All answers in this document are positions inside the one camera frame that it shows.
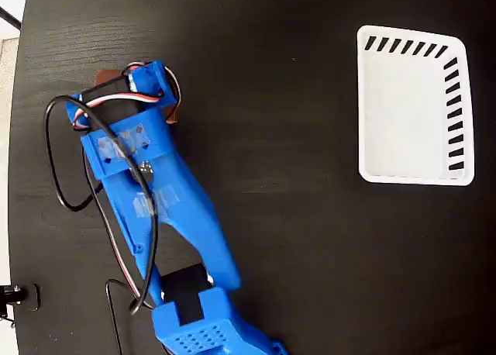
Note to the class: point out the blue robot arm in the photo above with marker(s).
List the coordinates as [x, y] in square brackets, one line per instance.
[186, 215]

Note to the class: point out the white plastic basket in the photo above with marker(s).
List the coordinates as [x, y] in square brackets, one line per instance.
[403, 114]

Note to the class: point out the black metal rod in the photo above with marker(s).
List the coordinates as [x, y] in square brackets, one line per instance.
[9, 18]

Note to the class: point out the black table clamp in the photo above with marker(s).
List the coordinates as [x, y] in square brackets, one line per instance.
[27, 295]

